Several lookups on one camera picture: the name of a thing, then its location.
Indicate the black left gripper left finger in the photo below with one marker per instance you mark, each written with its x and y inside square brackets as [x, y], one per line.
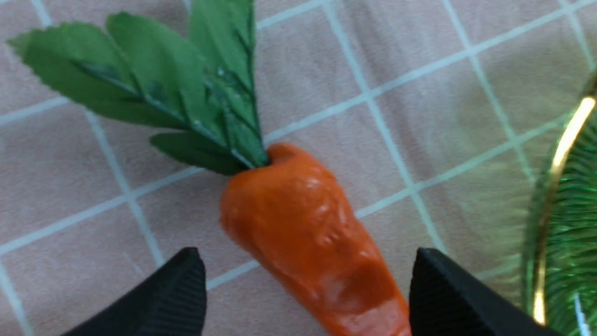
[170, 302]

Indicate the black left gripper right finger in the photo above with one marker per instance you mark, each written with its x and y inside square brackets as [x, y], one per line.
[446, 300]

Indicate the orange carrot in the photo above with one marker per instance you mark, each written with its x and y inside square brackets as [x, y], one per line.
[281, 205]

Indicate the green glass plate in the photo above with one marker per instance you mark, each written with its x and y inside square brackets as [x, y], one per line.
[559, 256]

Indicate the pink checkered tablecloth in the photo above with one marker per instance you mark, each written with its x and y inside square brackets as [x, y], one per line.
[436, 116]

